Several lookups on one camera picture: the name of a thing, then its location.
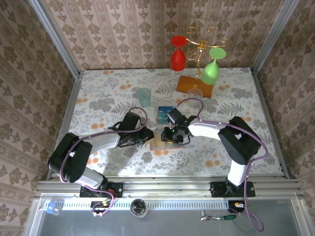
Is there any blue and white adapter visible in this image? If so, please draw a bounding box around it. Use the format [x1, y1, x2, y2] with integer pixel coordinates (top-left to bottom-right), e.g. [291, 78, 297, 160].
[45, 202, 62, 216]

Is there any teal plastic cup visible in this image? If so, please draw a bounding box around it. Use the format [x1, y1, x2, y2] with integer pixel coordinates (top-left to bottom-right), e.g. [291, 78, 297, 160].
[136, 88, 152, 108]

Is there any floral tablecloth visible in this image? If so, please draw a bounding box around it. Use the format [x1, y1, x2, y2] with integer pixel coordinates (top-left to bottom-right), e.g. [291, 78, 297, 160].
[65, 67, 284, 177]

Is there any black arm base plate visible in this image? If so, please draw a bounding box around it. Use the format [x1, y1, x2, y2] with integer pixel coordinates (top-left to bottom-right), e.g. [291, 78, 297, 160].
[79, 181, 124, 199]
[210, 180, 256, 198]

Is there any clear plastic cup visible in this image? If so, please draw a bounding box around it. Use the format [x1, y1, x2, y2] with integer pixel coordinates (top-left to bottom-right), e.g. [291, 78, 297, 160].
[188, 88, 204, 103]

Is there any silver ratchet wrench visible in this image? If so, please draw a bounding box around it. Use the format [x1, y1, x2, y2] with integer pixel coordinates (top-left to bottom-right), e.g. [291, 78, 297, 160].
[200, 213, 221, 221]

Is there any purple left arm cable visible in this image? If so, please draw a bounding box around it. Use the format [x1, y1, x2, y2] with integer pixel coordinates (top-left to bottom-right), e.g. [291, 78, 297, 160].
[58, 107, 148, 217]

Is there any gold wire rack wooden base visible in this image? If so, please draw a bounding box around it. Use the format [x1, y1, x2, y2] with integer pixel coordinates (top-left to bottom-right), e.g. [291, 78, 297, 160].
[176, 26, 231, 99]

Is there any grey metal shelf panel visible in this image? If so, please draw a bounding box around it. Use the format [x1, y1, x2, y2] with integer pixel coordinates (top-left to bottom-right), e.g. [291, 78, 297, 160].
[23, 193, 315, 236]

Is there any aluminium frame post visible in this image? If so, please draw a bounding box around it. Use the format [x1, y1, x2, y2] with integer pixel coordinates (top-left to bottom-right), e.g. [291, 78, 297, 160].
[251, 0, 302, 74]
[27, 0, 82, 79]

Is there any red plastic wine glass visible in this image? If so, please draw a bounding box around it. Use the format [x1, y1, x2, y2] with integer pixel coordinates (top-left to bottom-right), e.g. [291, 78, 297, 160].
[170, 35, 187, 71]

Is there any white slotted cable duct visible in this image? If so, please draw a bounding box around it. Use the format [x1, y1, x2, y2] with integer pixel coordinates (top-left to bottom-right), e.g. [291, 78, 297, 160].
[44, 198, 229, 211]

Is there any aluminium table side rail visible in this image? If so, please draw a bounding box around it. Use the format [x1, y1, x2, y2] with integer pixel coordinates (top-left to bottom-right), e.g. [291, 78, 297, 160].
[35, 71, 83, 191]
[250, 67, 297, 180]

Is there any green plastic wine glass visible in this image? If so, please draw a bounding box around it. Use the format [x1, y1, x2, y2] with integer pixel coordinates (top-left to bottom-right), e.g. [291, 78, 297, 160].
[201, 47, 226, 85]

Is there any black cable connector block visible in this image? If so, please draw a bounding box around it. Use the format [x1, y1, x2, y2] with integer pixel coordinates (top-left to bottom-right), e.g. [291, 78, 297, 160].
[227, 200, 247, 214]
[90, 200, 111, 214]

